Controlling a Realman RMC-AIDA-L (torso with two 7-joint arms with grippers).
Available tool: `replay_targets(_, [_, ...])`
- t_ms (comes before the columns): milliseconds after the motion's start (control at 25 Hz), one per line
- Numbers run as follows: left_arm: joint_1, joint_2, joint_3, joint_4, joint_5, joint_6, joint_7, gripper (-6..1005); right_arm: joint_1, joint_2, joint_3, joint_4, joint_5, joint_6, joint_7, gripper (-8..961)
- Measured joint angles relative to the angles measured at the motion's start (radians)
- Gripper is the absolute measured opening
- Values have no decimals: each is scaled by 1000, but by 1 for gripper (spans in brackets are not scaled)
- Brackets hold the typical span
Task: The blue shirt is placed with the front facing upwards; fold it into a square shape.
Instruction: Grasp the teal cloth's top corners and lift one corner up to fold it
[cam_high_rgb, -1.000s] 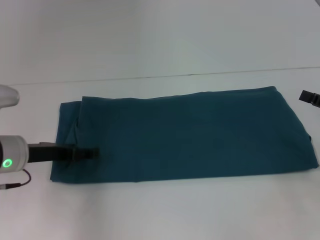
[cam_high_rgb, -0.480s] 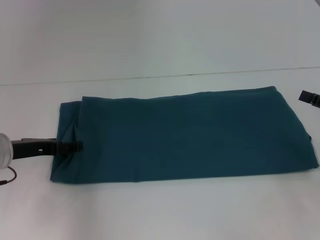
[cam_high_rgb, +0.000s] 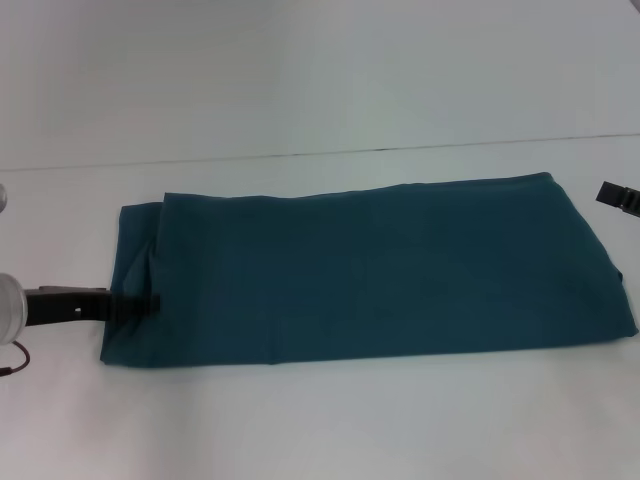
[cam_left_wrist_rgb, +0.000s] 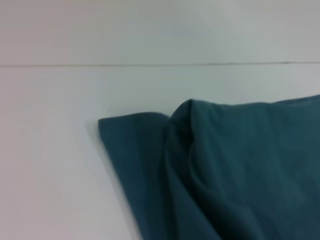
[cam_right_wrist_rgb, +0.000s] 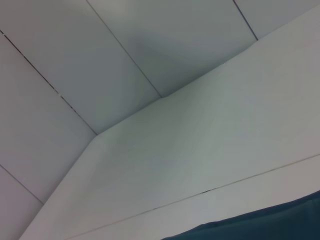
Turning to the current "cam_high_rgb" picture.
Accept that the teal t-shirt with FREE print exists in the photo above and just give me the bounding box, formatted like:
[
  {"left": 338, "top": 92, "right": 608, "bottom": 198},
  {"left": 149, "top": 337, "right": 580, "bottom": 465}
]
[{"left": 97, "top": 171, "right": 640, "bottom": 371}]

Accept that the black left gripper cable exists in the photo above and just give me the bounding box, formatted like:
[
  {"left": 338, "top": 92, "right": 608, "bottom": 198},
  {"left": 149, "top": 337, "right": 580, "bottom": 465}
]
[{"left": 0, "top": 339, "right": 33, "bottom": 379}]

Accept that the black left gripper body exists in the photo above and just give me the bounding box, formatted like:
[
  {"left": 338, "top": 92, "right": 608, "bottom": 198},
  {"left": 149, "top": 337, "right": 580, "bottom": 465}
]
[{"left": 22, "top": 285, "right": 115, "bottom": 327}]

